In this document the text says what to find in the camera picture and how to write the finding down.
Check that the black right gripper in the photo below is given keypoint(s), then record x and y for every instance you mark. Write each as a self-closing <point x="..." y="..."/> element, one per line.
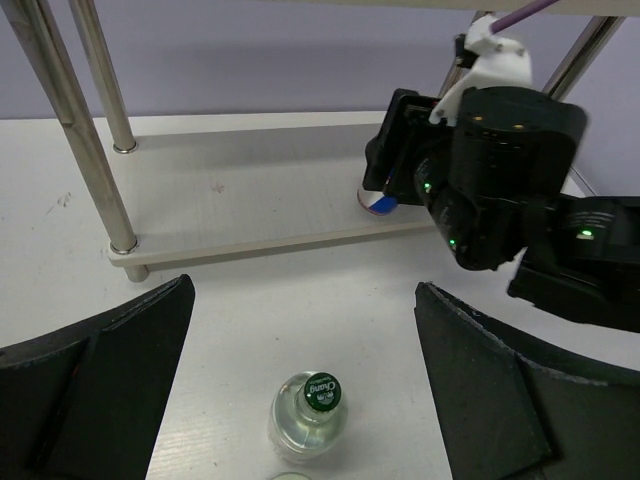
<point x="508" y="147"/>

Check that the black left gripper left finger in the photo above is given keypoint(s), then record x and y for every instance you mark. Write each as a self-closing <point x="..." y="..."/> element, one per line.
<point x="87" y="401"/>

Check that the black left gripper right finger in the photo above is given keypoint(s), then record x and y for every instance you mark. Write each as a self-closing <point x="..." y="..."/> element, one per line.
<point x="512" y="406"/>

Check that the blue silver drink can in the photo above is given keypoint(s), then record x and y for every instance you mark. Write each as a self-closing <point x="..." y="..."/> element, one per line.
<point x="376" y="202"/>

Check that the clear glass bottle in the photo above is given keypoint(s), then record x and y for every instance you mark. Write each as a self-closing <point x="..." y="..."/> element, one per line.
<point x="290" y="475"/>
<point x="308" y="416"/>

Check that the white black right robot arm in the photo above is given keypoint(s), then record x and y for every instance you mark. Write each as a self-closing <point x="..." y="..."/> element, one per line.
<point x="581" y="260"/>

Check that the white two-tier shelf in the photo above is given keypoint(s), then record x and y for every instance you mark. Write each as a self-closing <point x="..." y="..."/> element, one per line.
<point x="197" y="188"/>

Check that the clear glass bottle front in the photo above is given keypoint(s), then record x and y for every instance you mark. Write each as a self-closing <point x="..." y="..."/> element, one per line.
<point x="290" y="475"/>

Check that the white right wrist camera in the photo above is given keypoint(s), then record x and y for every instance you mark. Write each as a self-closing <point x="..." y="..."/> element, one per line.
<point x="501" y="62"/>

